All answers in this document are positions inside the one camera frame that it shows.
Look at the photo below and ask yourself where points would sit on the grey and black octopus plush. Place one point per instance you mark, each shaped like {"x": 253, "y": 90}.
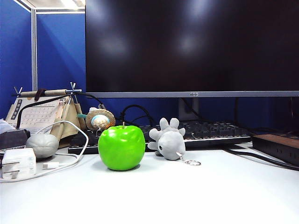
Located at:
{"x": 171, "y": 142}

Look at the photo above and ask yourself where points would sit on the grey monitor stand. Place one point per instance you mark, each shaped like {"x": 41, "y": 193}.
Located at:
{"x": 187, "y": 109}

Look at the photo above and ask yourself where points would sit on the green apple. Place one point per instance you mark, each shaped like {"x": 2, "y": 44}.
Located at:
{"x": 121, "y": 149}

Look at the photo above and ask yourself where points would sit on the seal plush with straw hat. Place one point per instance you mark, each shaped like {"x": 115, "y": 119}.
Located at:
{"x": 100, "y": 120}

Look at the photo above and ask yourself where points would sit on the black mechanical keyboard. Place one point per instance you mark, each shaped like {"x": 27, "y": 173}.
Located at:
{"x": 210, "y": 133}

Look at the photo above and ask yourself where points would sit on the black computer monitor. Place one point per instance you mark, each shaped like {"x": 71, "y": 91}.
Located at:
{"x": 187, "y": 46}

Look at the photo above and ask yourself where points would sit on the desk calendar with wooden rod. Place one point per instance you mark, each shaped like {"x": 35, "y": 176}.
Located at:
{"x": 39, "y": 114}

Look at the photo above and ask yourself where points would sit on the grey brain-shaped ball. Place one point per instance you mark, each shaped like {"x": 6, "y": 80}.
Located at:
{"x": 42, "y": 144}

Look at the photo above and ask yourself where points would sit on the black wood-top power strip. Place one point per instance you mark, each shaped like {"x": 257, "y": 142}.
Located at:
{"x": 275, "y": 144}

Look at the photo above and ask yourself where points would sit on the white charger plug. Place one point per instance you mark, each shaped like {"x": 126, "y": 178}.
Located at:
{"x": 21, "y": 161}

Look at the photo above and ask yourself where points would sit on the black box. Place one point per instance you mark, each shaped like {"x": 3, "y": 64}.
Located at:
{"x": 11, "y": 140}

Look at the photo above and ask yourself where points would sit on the white plastic bag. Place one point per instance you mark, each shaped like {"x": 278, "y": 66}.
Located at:
{"x": 4, "y": 126}

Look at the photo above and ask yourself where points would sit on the aluminium partition post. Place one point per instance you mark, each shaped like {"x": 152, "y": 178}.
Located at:
{"x": 34, "y": 46}

